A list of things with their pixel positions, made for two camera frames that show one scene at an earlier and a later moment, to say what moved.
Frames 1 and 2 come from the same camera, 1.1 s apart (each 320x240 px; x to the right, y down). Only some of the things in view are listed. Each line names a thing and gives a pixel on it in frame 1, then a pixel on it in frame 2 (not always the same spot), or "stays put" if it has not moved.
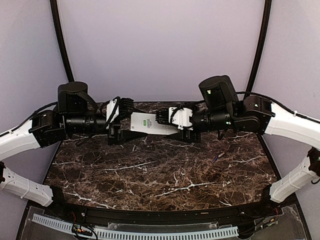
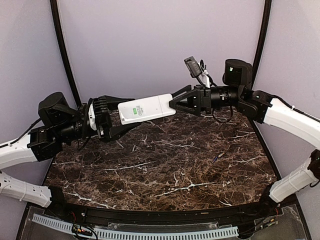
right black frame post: (252, 76) stays put
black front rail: (160, 216) stays put
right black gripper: (187, 137) → (200, 98)
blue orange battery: (218, 156) stays put
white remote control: (147, 123) → (145, 108)
